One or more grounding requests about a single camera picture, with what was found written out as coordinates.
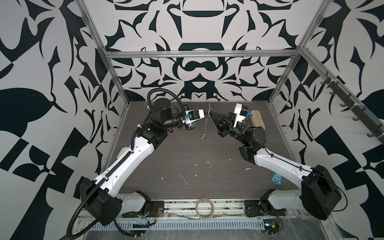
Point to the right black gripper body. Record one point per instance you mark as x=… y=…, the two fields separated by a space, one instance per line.
x=232 y=131

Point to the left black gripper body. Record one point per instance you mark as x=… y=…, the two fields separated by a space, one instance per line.
x=176 y=121

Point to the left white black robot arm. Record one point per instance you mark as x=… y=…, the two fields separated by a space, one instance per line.
x=102 y=194

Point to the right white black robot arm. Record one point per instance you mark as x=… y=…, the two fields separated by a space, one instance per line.
x=316 y=193

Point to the beige sponge block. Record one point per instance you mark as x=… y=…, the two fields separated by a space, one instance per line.
x=257 y=120

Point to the light blue small toy block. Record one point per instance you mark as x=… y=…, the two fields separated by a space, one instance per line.
x=277 y=179

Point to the small electronics board right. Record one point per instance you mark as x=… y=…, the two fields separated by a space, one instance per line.
x=272 y=226

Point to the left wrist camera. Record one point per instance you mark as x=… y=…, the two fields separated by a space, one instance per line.
x=161 y=110

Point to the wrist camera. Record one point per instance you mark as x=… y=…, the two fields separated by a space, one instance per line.
x=255 y=136
x=161 y=110

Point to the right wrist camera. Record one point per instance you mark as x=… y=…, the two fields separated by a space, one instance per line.
x=255 y=136

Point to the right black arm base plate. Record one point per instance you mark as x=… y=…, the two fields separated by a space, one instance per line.
x=262 y=207

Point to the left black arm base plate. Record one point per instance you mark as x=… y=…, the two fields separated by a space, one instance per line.
x=150 y=209

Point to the white slotted cable duct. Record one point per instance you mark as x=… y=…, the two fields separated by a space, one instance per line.
x=184 y=224

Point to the black wall hook rail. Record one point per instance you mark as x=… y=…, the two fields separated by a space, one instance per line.
x=361 y=111

